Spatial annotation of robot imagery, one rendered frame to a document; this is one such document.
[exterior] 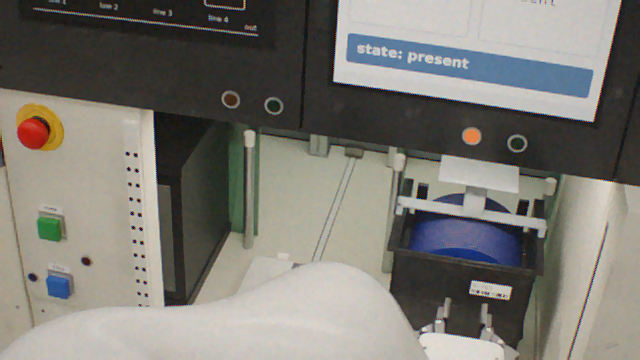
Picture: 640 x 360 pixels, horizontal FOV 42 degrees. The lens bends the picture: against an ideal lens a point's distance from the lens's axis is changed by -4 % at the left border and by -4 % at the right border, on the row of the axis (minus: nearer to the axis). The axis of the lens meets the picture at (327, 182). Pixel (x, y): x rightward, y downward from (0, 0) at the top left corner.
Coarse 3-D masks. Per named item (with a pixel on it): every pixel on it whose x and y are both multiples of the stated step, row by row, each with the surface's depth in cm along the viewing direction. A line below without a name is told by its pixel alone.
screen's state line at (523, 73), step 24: (360, 48) 90; (384, 48) 90; (408, 48) 89; (432, 48) 88; (456, 48) 88; (432, 72) 90; (456, 72) 89; (480, 72) 89; (504, 72) 88; (528, 72) 88; (552, 72) 87; (576, 72) 86; (576, 96) 88
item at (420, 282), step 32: (448, 160) 130; (480, 192) 129; (512, 192) 125; (544, 224) 131; (416, 256) 127; (448, 256) 126; (416, 288) 130; (448, 288) 129; (480, 288) 128; (512, 288) 126; (416, 320) 133; (448, 320) 132; (512, 320) 130
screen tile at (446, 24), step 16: (352, 0) 87; (368, 0) 87; (384, 0) 87; (400, 0) 86; (416, 0) 86; (432, 0) 86; (448, 0) 85; (464, 0) 85; (352, 16) 88; (368, 16) 88; (384, 16) 88; (400, 16) 87; (416, 16) 87; (432, 16) 87; (448, 16) 86; (464, 16) 86; (432, 32) 87; (448, 32) 87; (464, 32) 87
